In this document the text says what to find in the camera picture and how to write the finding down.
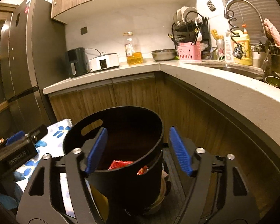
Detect red white snack wrapper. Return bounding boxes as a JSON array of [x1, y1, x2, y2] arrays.
[[108, 160, 149, 175]]

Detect black round trash bin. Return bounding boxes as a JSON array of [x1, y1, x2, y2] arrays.
[[63, 106, 164, 216]]

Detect chrome kitchen faucet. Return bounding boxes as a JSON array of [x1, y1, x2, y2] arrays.
[[224, 0, 272, 76]]

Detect blue floral table cloth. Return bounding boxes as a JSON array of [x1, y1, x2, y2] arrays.
[[12, 118, 108, 220]]

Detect wooden lower cabinets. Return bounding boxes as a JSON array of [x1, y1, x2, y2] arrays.
[[48, 71, 280, 216]]

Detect black air fryer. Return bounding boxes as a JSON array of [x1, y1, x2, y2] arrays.
[[65, 48, 88, 78]]

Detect dark grey refrigerator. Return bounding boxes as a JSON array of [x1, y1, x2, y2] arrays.
[[0, 0, 68, 133]]

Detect white rice cooker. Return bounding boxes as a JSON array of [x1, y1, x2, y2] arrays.
[[87, 53, 120, 72]]

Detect stainless steel bowl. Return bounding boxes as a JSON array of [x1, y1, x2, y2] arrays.
[[151, 49, 178, 62]]

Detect pink utensil basket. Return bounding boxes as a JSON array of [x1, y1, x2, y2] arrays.
[[178, 42, 201, 60]]

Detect cooking oil bottle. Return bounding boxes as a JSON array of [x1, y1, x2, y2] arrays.
[[123, 31, 143, 65]]

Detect stainless steel sink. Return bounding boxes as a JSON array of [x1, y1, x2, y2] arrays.
[[194, 62, 280, 89]]

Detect sink strainer cup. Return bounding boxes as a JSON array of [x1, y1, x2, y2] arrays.
[[264, 75, 280, 88]]

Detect beer can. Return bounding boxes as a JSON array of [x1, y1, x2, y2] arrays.
[[216, 39, 225, 61]]

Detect white slim bottle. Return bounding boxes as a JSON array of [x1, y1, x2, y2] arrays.
[[224, 30, 235, 63]]

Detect black dish rack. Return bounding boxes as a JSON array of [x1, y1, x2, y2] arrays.
[[171, 6, 211, 51]]

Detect yellow detergent bottle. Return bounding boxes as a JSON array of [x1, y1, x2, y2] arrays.
[[234, 24, 252, 66]]

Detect pink rubber glove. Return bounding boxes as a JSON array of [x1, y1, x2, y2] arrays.
[[264, 18, 280, 49]]

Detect hanging slotted spatula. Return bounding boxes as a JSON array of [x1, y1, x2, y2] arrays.
[[207, 0, 216, 12]]

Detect window blinds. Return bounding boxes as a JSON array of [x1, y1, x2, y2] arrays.
[[215, 0, 280, 50]]

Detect wall power socket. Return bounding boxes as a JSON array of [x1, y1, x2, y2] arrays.
[[80, 26, 88, 35]]

